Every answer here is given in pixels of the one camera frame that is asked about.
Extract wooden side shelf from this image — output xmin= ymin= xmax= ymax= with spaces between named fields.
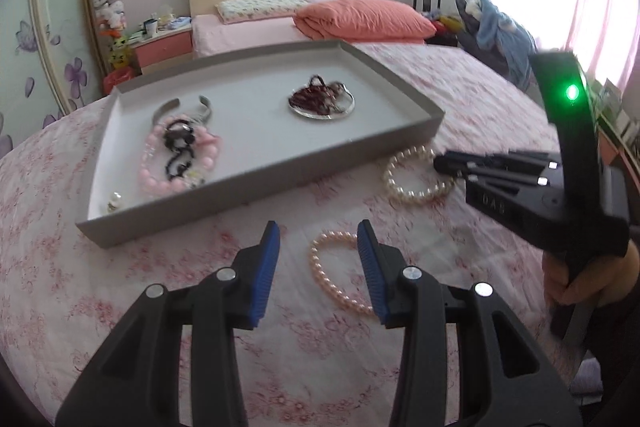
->
xmin=590 ymin=79 xmax=640 ymax=188

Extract yellow plush toy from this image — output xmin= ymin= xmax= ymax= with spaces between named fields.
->
xmin=107 ymin=36 xmax=132 ymax=68

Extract dark red bead bracelet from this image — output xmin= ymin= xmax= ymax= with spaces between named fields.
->
xmin=290 ymin=75 xmax=348 ymax=115

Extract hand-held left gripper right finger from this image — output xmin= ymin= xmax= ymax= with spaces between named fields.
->
xmin=356 ymin=219 xmax=583 ymax=427

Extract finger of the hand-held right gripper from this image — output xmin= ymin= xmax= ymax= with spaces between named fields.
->
xmin=433 ymin=150 xmax=563 ymax=176
xmin=465 ymin=172 xmax=554 ymax=196

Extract small pink pearl necklace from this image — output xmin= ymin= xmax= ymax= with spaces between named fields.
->
xmin=310 ymin=229 xmax=381 ymax=315

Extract plain pink bed sheet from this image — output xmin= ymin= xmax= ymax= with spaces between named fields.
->
xmin=191 ymin=14 xmax=306 ymax=58

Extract thin silver bangle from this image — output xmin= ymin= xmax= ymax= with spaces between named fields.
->
xmin=287 ymin=79 xmax=357 ymax=122

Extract person's right hand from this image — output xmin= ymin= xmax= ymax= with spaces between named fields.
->
xmin=542 ymin=239 xmax=640 ymax=308

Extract clear plush toy display tube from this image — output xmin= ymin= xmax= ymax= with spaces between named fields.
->
xmin=90 ymin=0 xmax=128 ymax=68

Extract wide silver cuff bangle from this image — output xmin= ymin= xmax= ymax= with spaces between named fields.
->
xmin=151 ymin=94 xmax=216 ymax=128

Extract red plastic bag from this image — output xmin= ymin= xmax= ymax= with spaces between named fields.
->
xmin=103 ymin=68 xmax=135 ymax=95

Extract pink floral bedsheet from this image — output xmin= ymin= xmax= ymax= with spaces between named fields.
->
xmin=0 ymin=42 xmax=601 ymax=427

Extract colourful toy pile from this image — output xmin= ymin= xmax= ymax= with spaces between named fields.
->
xmin=430 ymin=12 xmax=461 ymax=40

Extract black bead bracelet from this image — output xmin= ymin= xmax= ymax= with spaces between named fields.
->
xmin=160 ymin=119 xmax=197 ymax=182

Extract orange quilt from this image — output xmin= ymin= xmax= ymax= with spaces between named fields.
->
xmin=292 ymin=0 xmax=437 ymax=44

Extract grey cardboard tray box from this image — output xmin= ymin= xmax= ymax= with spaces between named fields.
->
xmin=75 ymin=39 xmax=446 ymax=250

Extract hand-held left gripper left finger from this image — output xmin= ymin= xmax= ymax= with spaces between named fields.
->
xmin=55 ymin=220 xmax=281 ymax=427

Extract flower print wardrobe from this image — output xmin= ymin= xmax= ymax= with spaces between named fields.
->
xmin=0 ymin=0 xmax=108 ymax=148

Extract patterned cream pillow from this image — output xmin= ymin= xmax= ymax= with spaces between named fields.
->
xmin=215 ymin=0 xmax=306 ymax=26

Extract pink nightstand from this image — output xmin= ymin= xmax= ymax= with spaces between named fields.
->
xmin=131 ymin=27 xmax=195 ymax=75

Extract large white pearl bracelet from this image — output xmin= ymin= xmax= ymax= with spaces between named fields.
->
xmin=382 ymin=146 xmax=453 ymax=206

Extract blue garment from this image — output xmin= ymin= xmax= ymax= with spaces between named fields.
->
xmin=475 ymin=0 xmax=538 ymax=78

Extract pink bead bracelet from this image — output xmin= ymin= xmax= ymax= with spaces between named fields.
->
xmin=137 ymin=127 xmax=223 ymax=195

